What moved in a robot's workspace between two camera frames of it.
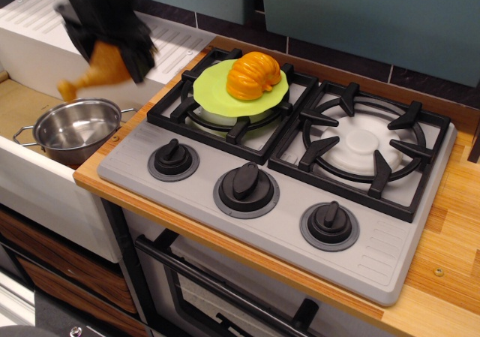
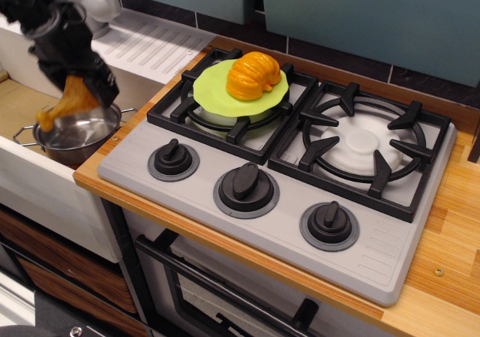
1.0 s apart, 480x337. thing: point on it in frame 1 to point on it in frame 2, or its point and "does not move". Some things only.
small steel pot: (73, 131) does not move
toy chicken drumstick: (107, 67) to (76, 96)
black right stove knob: (329, 227) does not move
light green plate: (210, 91) does not move
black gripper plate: (109, 19) to (70, 52)
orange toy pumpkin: (252, 74) does not move
